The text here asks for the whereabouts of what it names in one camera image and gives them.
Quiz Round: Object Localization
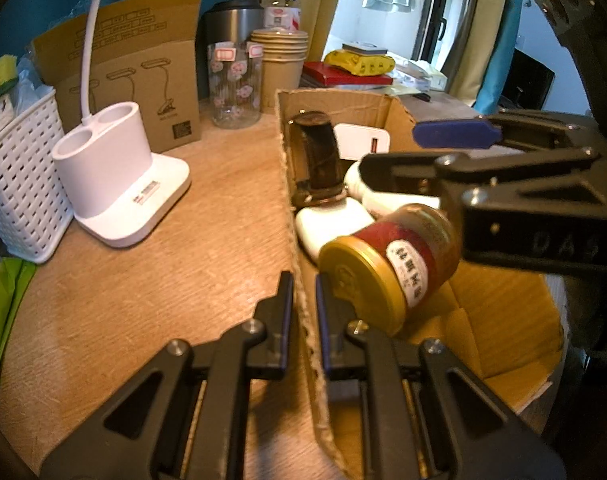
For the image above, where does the white desk lamp base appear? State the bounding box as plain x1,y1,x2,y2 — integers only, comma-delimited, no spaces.
52,0,191,248

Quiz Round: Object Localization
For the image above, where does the clear water bottle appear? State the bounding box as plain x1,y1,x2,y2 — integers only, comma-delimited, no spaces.
263,0,303,33

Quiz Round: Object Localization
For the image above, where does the white flat device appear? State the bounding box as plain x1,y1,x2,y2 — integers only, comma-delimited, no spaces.
342,40,388,58

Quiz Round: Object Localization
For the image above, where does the dark brown bottle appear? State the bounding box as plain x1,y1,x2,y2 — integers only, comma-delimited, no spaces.
288,111,349,209

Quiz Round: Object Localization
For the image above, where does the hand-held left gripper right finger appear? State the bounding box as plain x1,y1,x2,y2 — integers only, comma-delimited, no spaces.
315,272,567,480

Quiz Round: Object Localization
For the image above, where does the jar with gold lid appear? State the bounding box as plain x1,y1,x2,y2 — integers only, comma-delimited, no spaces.
317,203,461,337

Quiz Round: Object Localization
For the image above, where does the small white box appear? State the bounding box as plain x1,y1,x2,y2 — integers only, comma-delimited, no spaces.
391,74,431,92

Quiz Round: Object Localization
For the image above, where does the yellow wipes packet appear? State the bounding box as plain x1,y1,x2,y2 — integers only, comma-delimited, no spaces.
324,49,397,78

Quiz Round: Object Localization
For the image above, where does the tissue packet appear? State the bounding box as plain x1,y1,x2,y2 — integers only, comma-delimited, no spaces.
408,57,449,91

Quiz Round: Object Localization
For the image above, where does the white charger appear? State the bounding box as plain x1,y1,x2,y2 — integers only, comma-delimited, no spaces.
333,123,390,162

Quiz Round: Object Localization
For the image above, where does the beige curtain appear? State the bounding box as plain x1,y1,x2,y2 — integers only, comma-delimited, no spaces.
448,0,514,108

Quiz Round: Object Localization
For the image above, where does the white pill bottle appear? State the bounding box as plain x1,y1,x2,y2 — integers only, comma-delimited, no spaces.
342,160,441,216

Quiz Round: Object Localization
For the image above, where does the printed glass cup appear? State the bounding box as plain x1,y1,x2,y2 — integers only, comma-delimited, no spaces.
206,40,263,128

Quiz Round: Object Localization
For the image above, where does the red book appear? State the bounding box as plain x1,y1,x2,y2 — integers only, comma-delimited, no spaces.
302,60,395,87

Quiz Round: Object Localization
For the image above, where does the black panel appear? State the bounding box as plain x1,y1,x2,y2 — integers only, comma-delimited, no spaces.
498,47,557,111

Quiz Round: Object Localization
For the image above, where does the printed brown cardboard box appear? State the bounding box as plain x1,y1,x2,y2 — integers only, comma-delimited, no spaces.
32,0,205,153

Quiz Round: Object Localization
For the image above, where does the clear plastic bag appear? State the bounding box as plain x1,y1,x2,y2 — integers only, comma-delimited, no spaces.
13,57,59,116

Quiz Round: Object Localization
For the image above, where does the white rounded case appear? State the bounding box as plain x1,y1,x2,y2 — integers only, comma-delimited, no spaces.
294,197,377,261

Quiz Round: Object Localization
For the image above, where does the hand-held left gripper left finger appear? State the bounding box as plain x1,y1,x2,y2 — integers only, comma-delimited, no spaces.
40,270,295,480

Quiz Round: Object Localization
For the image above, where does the dark window frame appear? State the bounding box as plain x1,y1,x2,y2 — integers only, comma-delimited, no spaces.
413,0,484,66

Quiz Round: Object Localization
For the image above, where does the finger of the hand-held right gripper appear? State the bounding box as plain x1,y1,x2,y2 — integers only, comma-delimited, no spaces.
358,147,607,277
412,112,601,153

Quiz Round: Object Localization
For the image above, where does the stack of paper cups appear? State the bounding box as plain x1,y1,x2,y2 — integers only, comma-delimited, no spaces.
250,29,310,116

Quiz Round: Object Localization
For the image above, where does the white plastic basket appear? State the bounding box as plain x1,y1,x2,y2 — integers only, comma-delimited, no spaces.
0,87,75,264

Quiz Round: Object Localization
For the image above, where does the blue curtain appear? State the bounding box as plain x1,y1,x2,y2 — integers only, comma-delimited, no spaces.
476,0,525,116

